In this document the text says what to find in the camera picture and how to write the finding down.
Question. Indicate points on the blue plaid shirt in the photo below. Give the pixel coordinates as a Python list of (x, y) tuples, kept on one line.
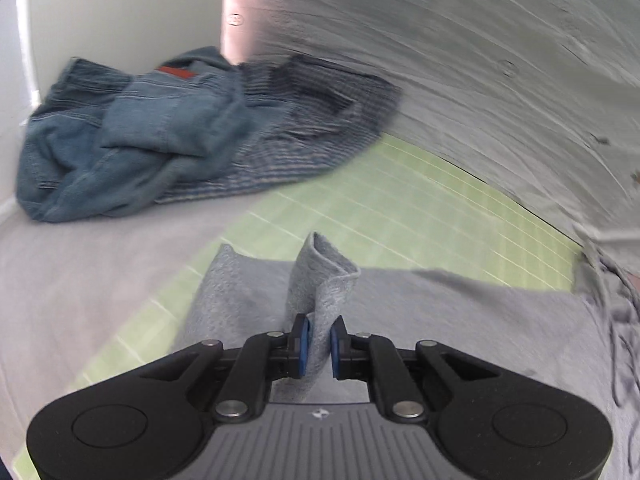
[(310, 130)]

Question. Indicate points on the green grid sheet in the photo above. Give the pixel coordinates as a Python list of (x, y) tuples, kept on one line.
[(400, 200)]

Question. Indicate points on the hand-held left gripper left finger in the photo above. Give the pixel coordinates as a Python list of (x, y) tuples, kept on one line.
[(301, 347)]

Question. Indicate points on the grey zip hoodie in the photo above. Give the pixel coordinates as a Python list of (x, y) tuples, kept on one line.
[(475, 310)]

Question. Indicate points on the white bed sheet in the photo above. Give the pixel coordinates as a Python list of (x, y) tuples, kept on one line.
[(100, 270)]

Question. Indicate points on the grey carrot printed sheet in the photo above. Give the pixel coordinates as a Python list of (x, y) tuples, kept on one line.
[(450, 60)]

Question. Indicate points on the blue denim jeans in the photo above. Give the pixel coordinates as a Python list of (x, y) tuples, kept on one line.
[(150, 115)]

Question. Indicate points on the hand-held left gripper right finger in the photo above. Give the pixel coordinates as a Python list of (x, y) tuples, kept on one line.
[(336, 347)]

